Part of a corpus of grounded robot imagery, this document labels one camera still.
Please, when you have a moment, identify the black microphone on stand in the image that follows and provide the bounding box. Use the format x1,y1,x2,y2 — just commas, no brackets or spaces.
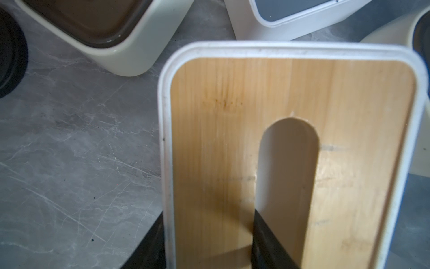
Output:
1,9,29,98

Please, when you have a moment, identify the white box bamboo lid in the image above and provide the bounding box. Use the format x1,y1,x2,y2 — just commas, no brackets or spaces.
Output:
158,41,428,269

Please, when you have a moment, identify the cream box brown lid rear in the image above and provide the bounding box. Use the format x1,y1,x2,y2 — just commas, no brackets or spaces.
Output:
16,1,192,77

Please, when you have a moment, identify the white box grey lid rear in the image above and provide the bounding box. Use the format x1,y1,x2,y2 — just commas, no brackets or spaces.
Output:
225,0,369,41

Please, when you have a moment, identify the cream box brown lid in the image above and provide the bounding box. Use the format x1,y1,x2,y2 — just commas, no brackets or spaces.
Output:
360,6,430,178
16,1,192,77

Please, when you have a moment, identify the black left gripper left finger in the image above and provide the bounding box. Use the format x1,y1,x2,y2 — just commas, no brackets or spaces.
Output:
121,213,166,269

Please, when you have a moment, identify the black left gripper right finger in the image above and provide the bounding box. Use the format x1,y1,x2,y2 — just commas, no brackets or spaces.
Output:
251,210,300,269

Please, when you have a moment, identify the cream box brown lid right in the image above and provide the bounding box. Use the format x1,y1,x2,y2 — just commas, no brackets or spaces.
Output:
360,6,430,178

